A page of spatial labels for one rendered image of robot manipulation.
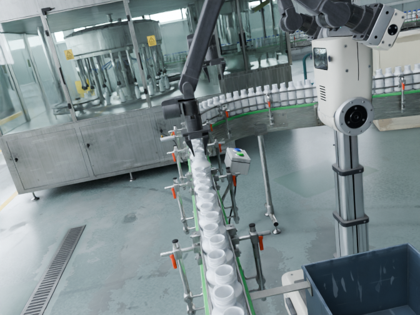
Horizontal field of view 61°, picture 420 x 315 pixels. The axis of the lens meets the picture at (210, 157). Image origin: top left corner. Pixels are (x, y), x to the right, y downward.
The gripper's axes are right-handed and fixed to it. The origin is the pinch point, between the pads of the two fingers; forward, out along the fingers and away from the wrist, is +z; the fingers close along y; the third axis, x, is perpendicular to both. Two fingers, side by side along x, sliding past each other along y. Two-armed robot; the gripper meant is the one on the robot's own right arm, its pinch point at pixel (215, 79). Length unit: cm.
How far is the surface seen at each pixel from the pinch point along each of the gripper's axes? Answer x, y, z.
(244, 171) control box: 32.6, -1.9, 34.6
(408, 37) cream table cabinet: -261, -262, 27
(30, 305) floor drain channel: -56, 155, 139
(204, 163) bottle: 47, 14, 23
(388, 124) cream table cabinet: -269, -240, 134
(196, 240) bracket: 86, 20, 29
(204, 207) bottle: 78, 16, 24
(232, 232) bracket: 86, 11, 29
